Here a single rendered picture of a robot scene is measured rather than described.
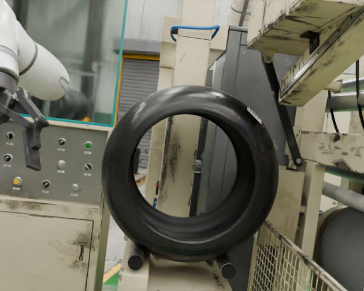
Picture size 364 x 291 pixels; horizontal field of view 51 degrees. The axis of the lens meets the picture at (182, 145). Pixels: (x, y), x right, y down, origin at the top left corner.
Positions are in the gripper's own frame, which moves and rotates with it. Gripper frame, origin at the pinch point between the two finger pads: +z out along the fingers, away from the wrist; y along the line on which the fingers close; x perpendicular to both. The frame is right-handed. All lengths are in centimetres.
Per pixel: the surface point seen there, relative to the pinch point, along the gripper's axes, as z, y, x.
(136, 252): 8, 5, -58
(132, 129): -23.0, -8.7, -42.8
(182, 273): 15, 2, -83
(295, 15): -32, -62, -39
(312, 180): -5, -52, -102
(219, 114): -21, -33, -51
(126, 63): -654, 258, -779
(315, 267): 26, -43, -59
